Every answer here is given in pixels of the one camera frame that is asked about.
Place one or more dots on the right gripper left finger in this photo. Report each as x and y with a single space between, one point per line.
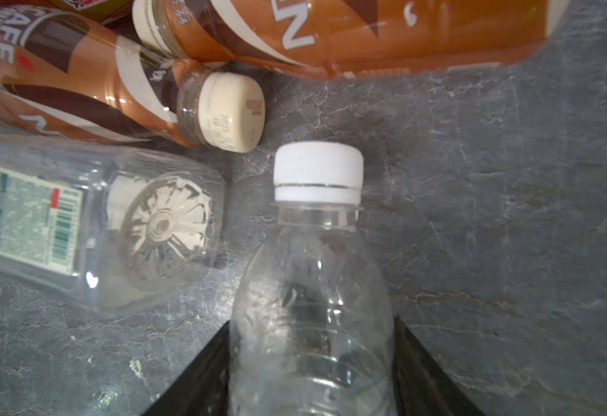
202 388

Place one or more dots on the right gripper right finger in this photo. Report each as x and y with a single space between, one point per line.
421 386

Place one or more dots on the clear unlabelled bottle white cap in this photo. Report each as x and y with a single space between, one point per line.
312 327

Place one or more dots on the clear bottle green label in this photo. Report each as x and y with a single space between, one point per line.
109 229

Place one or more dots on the brown coffee bottle lower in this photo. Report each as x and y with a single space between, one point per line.
64 75

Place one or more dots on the brown coffee bottle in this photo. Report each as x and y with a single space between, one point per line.
348 39
64 75

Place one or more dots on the brown coffee bottle upper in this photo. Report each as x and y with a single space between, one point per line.
348 39

